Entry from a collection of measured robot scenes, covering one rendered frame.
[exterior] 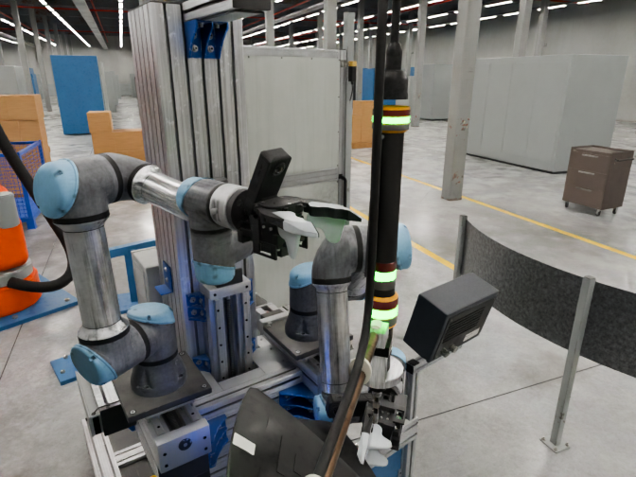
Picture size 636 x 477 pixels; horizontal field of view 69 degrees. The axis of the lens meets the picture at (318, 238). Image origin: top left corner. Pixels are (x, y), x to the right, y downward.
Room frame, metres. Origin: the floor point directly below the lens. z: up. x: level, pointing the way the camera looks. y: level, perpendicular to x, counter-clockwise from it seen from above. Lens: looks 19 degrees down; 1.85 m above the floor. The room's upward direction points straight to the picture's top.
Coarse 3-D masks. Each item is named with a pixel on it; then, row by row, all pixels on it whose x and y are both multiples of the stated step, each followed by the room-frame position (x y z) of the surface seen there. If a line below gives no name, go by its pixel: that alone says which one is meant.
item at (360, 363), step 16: (384, 0) 0.47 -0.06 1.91; (400, 0) 0.56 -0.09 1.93; (384, 16) 0.47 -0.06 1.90; (384, 32) 0.47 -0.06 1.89; (384, 48) 0.47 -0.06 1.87; (384, 64) 0.47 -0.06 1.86; (368, 240) 0.47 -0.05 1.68; (368, 256) 0.47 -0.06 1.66; (368, 272) 0.47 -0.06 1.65; (368, 288) 0.47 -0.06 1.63; (368, 304) 0.46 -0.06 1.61; (368, 320) 0.46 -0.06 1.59; (368, 336) 0.45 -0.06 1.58; (352, 368) 0.41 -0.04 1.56; (368, 368) 0.43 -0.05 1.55; (352, 384) 0.39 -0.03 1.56; (336, 416) 0.34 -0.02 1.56; (336, 432) 0.32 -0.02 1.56; (320, 464) 0.29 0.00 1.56
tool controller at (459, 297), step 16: (448, 288) 1.27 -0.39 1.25; (464, 288) 1.28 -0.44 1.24; (480, 288) 1.29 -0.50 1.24; (416, 304) 1.22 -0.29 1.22; (432, 304) 1.18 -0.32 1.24; (448, 304) 1.19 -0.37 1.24; (464, 304) 1.20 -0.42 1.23; (480, 304) 1.24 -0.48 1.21; (416, 320) 1.22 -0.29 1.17; (432, 320) 1.18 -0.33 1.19; (448, 320) 1.15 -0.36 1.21; (464, 320) 1.20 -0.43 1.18; (480, 320) 1.28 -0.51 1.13; (416, 336) 1.21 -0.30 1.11; (432, 336) 1.17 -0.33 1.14; (448, 336) 1.18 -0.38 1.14; (464, 336) 1.25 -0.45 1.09; (416, 352) 1.21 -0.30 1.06; (432, 352) 1.17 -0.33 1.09; (448, 352) 1.18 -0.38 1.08
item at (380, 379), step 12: (384, 324) 0.53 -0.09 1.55; (384, 336) 0.50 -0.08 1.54; (384, 348) 0.51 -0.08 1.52; (372, 360) 0.52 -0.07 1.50; (384, 360) 0.52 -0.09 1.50; (396, 360) 0.57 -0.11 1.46; (372, 372) 0.52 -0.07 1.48; (384, 372) 0.52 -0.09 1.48; (396, 372) 0.55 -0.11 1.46; (372, 384) 0.53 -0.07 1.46; (384, 384) 0.52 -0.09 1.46; (396, 384) 0.53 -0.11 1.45
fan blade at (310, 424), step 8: (304, 424) 0.77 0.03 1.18; (312, 424) 0.78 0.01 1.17; (320, 424) 0.78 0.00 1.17; (328, 424) 0.79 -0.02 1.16; (312, 432) 0.74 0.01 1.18; (320, 432) 0.75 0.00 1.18; (328, 432) 0.76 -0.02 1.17; (344, 440) 0.74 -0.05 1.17; (344, 448) 0.71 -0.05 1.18; (352, 448) 0.71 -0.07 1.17; (344, 456) 0.68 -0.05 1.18; (352, 456) 0.68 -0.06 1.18; (352, 464) 0.66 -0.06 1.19; (360, 464) 0.66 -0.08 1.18; (360, 472) 0.64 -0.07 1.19; (368, 472) 0.64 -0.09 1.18
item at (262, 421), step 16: (256, 400) 0.54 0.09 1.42; (272, 400) 0.56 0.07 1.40; (240, 416) 0.50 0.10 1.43; (256, 416) 0.51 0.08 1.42; (272, 416) 0.53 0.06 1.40; (288, 416) 0.55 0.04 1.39; (240, 432) 0.47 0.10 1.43; (256, 432) 0.49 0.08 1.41; (272, 432) 0.50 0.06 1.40; (288, 432) 0.52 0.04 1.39; (304, 432) 0.53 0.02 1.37; (240, 448) 0.45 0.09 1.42; (256, 448) 0.46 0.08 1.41; (272, 448) 0.48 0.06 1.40; (288, 448) 0.49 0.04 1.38; (304, 448) 0.51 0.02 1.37; (320, 448) 0.52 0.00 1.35; (240, 464) 0.43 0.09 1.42; (256, 464) 0.44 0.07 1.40; (272, 464) 0.45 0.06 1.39; (288, 464) 0.47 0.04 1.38; (304, 464) 0.48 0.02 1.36; (336, 464) 0.51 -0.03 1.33
